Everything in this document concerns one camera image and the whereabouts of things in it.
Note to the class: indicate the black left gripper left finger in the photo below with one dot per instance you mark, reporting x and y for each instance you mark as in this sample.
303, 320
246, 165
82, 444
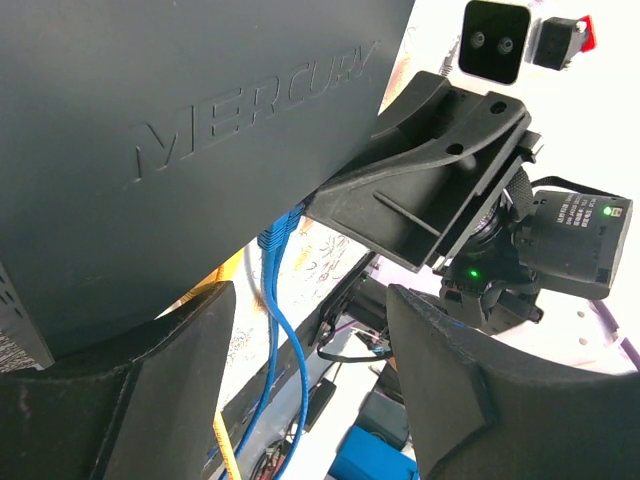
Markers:
138, 406

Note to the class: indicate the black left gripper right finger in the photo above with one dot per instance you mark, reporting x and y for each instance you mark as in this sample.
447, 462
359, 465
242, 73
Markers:
480, 409

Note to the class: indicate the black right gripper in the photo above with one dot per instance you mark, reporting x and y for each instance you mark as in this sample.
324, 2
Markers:
437, 160

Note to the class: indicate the black network switch box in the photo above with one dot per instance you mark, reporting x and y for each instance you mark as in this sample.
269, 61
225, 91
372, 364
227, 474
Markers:
145, 142

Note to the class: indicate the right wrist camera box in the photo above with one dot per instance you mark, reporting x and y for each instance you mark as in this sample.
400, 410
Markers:
493, 38

